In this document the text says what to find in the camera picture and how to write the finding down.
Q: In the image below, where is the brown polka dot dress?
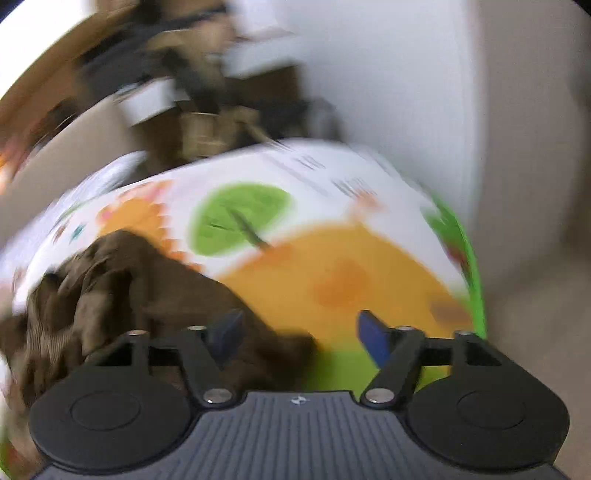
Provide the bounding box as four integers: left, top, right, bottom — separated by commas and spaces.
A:
0, 229, 320, 444

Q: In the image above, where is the colourful cartoon play mat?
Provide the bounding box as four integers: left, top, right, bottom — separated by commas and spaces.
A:
5, 140, 486, 391

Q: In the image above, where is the beige mesh office chair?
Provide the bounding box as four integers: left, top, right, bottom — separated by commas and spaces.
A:
133, 1, 342, 165

